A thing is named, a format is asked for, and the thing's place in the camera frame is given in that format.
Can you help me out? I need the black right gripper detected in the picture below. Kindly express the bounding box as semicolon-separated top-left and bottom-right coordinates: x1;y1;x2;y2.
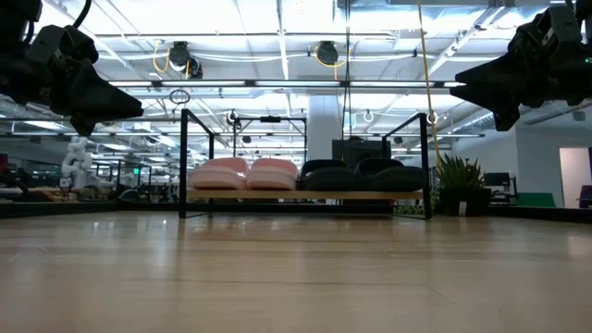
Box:
450;18;592;132

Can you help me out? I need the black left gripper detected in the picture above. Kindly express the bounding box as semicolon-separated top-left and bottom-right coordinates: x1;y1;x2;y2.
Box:
6;31;144;138

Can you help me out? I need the black slide sandal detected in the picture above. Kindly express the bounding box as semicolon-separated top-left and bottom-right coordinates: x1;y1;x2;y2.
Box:
299;158;360;192
354;157;427;192

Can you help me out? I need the pink slide sandal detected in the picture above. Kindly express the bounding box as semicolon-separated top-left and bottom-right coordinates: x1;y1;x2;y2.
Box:
188;156;250;191
244;157;300;191

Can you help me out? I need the black-framed wooden shoe shelf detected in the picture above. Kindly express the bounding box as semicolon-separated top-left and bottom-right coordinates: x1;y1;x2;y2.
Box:
179;108;434;221

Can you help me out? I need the white robot figure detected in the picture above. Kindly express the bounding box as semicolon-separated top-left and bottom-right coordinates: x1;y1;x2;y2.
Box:
59;135;93;190

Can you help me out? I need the small dark monitor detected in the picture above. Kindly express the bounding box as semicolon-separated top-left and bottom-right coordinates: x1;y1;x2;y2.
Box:
484;171;513;189

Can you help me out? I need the green box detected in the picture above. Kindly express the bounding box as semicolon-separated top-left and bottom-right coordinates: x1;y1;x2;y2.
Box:
516;191;557;209

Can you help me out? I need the green potted plant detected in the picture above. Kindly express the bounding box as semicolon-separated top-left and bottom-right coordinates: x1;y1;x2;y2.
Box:
434;154;492;217

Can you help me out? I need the black monitor screen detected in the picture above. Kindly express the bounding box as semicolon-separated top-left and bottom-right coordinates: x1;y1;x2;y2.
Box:
331;137;393;170

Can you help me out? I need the white pillar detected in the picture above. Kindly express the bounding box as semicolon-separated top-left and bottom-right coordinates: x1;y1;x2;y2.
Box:
307;94;346;163

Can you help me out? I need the yellow hanging cable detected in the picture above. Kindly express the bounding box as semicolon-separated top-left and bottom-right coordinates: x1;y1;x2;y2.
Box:
417;0;446;170

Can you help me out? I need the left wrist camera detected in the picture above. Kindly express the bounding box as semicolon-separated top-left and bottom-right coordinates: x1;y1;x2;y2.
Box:
25;25;66;64

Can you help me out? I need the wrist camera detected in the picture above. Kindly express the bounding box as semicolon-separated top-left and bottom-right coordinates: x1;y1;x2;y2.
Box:
536;4;585;45
25;25;66;64

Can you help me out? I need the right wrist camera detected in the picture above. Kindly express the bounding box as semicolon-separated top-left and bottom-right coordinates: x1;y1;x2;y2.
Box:
536;4;585;45

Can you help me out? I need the black ceiling cord reel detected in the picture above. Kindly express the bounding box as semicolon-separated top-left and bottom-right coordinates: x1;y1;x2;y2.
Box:
167;40;204;80
315;40;341;67

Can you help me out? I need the black background rig frame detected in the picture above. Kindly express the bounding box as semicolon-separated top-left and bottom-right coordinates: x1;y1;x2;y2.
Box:
232;115;309;163

